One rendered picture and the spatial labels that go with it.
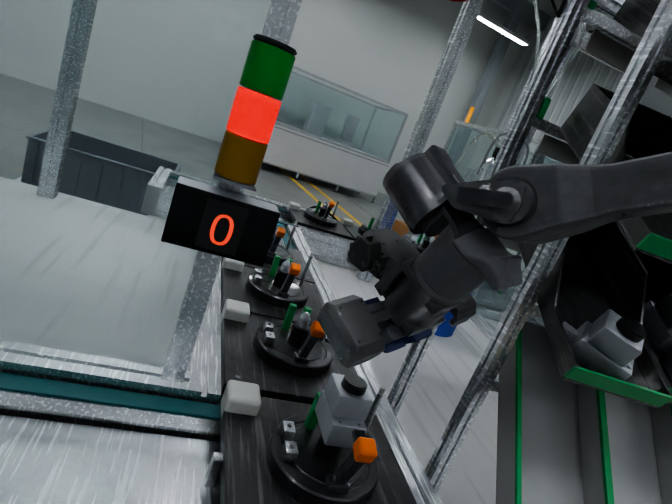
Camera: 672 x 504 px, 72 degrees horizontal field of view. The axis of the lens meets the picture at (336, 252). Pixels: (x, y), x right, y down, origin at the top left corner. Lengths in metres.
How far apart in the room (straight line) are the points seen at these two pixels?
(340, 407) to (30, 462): 0.34
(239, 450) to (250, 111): 0.39
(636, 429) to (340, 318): 0.56
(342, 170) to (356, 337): 9.38
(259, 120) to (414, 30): 12.03
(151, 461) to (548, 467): 0.50
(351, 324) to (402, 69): 12.04
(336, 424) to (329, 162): 9.17
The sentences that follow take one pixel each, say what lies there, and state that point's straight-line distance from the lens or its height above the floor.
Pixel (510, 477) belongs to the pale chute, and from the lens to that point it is 0.65.
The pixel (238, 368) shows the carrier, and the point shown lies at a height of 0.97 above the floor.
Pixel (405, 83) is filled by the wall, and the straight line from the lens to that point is 12.47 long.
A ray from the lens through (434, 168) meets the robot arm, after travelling 0.44.
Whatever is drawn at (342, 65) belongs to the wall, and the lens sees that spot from 11.73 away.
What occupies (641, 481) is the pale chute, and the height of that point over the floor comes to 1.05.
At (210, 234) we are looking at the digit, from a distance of 0.55.
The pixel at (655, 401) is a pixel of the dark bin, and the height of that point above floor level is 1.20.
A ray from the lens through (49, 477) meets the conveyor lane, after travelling 0.62.
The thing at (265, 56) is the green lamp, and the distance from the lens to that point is 0.53.
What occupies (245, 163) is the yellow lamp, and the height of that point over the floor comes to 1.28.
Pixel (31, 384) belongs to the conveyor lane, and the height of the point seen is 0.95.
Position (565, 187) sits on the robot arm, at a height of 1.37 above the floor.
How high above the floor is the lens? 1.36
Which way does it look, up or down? 15 degrees down
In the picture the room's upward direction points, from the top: 21 degrees clockwise
